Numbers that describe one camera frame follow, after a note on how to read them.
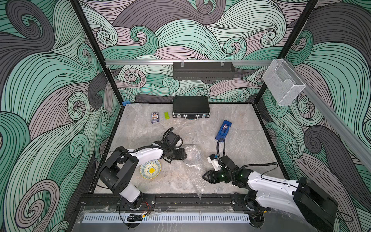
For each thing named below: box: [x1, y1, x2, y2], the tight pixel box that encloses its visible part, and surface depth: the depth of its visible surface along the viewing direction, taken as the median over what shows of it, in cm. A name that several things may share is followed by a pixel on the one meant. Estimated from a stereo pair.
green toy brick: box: [163, 111, 170, 120], surface depth 113 cm
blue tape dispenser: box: [215, 119, 233, 143], surface depth 99 cm
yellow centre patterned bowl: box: [139, 159, 162, 180], surface depth 85 cm
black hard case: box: [171, 96, 211, 121], surface depth 116 cm
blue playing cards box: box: [150, 111, 160, 124], surface depth 112 cm
